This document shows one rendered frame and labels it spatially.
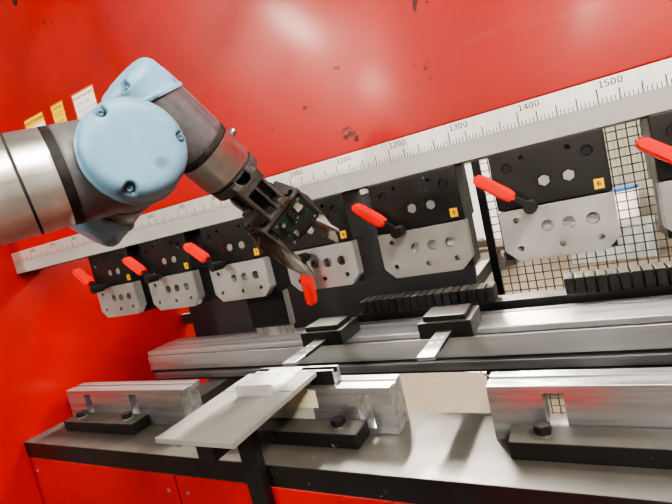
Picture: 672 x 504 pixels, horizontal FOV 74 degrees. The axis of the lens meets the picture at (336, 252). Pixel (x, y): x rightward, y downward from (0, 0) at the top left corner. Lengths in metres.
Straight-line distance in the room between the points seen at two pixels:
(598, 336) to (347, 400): 0.51
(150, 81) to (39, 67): 0.89
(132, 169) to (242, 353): 1.09
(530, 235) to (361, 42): 0.40
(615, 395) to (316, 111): 0.65
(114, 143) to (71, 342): 1.36
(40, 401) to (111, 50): 1.02
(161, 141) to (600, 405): 0.70
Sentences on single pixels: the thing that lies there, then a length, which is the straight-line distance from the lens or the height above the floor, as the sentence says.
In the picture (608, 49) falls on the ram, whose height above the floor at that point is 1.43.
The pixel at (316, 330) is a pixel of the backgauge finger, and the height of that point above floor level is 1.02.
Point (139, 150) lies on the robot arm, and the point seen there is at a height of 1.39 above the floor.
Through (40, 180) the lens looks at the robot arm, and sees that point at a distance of 0.36.
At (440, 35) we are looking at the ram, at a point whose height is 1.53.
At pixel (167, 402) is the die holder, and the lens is 1.27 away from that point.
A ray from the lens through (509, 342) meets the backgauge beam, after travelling 1.06.
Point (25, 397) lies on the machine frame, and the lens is 1.62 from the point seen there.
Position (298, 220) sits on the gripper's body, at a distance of 0.58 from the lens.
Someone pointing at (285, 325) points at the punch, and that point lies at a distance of 0.96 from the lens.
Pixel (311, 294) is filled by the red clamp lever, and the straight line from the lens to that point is 0.82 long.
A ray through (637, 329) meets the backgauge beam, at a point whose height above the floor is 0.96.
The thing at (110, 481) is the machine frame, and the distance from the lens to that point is 1.36.
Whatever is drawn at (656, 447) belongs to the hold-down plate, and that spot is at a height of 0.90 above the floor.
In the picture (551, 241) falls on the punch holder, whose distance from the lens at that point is 0.72.
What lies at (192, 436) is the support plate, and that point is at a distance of 0.84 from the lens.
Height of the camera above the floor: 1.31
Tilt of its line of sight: 5 degrees down
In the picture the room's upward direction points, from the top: 13 degrees counter-clockwise
